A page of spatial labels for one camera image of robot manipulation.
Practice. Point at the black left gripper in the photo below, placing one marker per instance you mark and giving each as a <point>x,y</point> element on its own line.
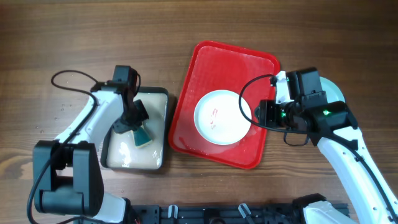
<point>141,117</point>

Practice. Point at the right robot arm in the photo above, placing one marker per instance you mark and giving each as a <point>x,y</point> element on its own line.
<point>333,129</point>

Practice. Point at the pale green plate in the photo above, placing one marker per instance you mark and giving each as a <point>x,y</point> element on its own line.
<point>333,93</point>

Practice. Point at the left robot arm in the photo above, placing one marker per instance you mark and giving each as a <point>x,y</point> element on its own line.
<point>67,176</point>

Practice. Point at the black water tray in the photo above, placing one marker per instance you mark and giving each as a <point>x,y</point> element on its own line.
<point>119,151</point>

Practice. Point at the green yellow sponge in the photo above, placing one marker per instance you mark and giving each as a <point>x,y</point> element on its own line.
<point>141,137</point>

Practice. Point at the white plate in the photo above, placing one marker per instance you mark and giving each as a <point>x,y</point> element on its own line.
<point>222,117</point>

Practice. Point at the red plastic tray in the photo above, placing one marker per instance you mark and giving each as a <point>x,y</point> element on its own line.
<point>217,66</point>

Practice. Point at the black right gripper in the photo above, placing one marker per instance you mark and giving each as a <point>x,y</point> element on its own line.
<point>267,108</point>

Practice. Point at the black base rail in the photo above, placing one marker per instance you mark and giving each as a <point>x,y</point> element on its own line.
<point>266,214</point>

